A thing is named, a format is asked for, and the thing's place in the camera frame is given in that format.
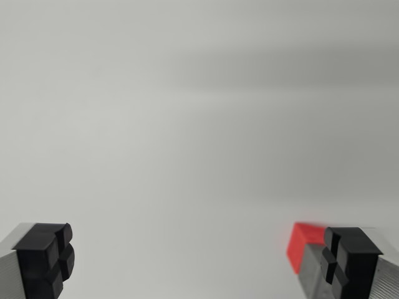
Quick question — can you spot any black-padded silver gripper right finger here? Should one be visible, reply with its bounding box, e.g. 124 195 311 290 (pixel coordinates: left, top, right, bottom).
320 226 399 299

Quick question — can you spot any black-padded silver gripper left finger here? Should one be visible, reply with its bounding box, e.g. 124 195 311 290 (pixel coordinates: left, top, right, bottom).
0 222 76 299

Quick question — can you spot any red plastic cube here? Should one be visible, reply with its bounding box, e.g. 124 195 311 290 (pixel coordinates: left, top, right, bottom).
285 221 327 275

